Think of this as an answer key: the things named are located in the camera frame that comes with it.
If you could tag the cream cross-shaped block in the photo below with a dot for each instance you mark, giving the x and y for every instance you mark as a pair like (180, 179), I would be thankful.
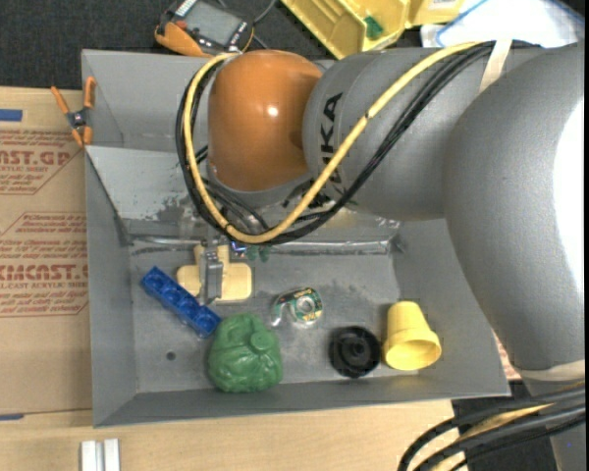
(236, 282)

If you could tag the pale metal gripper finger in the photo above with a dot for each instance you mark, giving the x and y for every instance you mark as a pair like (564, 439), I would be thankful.
(206, 282)
(217, 278)

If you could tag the blue toy brick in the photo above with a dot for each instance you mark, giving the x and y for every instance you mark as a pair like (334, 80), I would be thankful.
(179, 299)

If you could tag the grey metal bin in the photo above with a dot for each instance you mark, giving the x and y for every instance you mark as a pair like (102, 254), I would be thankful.
(304, 361)

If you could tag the black round disc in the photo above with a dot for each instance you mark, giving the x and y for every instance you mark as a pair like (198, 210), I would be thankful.
(354, 352)

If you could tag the green toy lettuce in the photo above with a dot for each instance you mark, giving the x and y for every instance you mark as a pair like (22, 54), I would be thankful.
(243, 361)

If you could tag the yellow plastic cup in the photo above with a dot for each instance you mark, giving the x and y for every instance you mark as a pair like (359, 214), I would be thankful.
(408, 339)

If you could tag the clear green tape dispenser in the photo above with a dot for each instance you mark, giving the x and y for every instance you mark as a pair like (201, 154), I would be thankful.
(302, 307)

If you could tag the brown cardboard board red print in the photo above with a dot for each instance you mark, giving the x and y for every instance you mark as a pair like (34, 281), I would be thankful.
(39, 341)

